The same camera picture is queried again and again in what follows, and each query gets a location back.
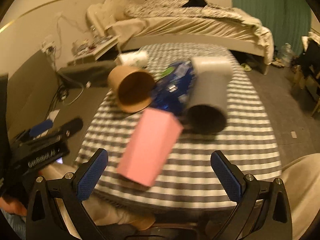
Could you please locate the pink hexagonal cup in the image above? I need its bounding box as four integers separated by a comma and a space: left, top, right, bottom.
117, 107, 183, 187

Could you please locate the brown cylindrical cup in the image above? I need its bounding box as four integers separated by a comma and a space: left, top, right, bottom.
107, 65, 156, 113

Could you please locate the white floral cup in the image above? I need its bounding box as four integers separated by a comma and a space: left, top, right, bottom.
115, 51, 148, 68

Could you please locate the grey cylindrical cup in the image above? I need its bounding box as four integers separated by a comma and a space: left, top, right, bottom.
185, 72, 231, 134

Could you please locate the white cylindrical cup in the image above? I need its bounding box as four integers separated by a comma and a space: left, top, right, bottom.
190, 56, 233, 78

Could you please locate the person's left hand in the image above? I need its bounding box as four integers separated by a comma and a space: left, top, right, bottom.
0, 169, 45, 217

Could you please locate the checkered tablecloth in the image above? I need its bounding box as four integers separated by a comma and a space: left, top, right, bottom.
75, 43, 281, 210

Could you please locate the white bedside table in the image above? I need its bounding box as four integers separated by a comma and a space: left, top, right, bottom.
67, 36, 118, 66

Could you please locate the blue snack bag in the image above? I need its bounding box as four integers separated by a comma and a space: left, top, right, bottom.
151, 60, 196, 116

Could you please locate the patterned duvet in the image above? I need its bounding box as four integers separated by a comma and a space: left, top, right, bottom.
124, 0, 243, 22

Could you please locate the chair with clothes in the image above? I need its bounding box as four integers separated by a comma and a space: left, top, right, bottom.
292, 31, 319, 116

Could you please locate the large water jug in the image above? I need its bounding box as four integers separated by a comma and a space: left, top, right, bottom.
277, 43, 293, 67

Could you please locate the black garment on bed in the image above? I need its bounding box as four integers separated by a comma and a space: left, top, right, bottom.
182, 0, 207, 8

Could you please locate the bed with beige sheet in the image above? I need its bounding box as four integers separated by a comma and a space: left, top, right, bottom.
105, 7, 274, 74

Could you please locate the green curtain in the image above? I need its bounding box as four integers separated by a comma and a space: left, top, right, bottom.
232, 0, 311, 55

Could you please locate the wall power strip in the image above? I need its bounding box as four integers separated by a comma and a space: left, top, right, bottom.
41, 41, 55, 55

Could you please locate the white charging cable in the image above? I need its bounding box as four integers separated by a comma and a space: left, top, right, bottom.
56, 12, 89, 106

